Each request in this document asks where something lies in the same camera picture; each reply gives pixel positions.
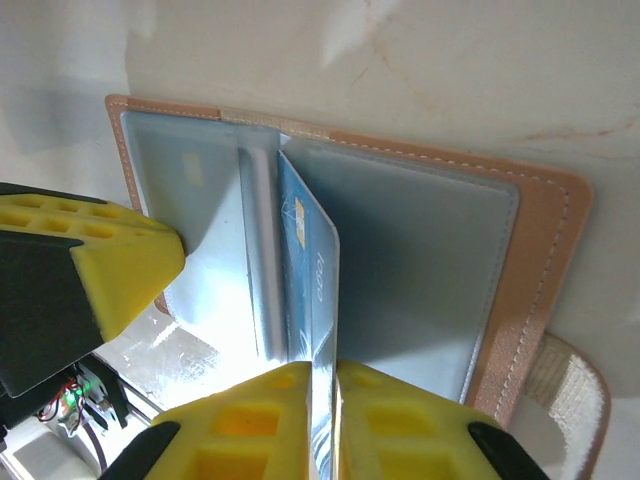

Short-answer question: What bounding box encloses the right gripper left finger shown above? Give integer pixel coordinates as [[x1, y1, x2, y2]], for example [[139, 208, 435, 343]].
[[99, 360, 314, 480]]

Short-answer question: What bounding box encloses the white credit card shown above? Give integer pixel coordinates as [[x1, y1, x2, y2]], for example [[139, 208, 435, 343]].
[[122, 112, 261, 326]]

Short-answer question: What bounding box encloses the tan leather card holder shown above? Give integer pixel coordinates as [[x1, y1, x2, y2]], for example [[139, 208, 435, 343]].
[[103, 93, 614, 480]]

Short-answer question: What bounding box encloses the blue credit card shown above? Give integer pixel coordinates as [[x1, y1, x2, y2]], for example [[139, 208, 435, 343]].
[[276, 148, 342, 480]]

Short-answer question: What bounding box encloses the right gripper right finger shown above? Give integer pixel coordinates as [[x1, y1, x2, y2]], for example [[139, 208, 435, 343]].
[[335, 359, 551, 480]]

